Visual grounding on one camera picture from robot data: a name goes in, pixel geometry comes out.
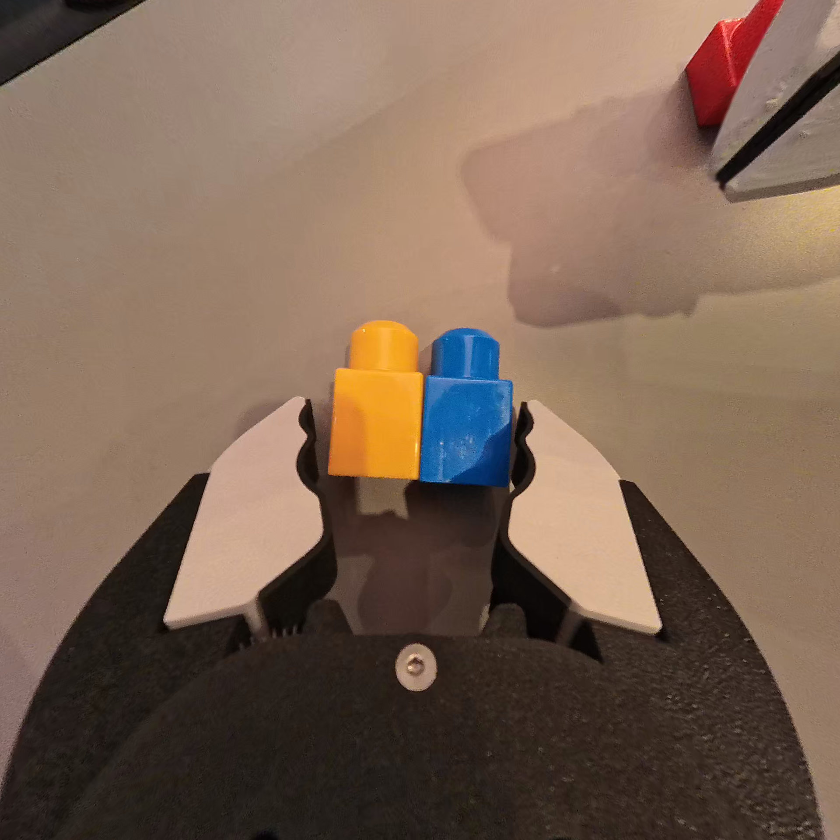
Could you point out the grey desk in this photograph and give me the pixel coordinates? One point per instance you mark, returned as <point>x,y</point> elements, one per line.
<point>197,197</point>

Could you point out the blue one-stud block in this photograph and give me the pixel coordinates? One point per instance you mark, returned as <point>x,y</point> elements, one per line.
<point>466,426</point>

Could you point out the yellow one-stud block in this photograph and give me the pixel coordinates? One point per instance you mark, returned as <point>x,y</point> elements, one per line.
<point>374,420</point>

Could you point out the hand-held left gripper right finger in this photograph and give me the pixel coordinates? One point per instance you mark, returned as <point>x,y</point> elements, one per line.
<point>577,525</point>

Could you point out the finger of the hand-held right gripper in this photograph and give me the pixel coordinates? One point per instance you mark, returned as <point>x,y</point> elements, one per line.
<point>800,161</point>
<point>781,65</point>

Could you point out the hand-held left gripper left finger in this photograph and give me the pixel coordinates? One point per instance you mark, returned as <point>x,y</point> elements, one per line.
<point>256,518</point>

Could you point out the red two-stud block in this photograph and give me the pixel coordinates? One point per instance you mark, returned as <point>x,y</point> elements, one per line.
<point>715,72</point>

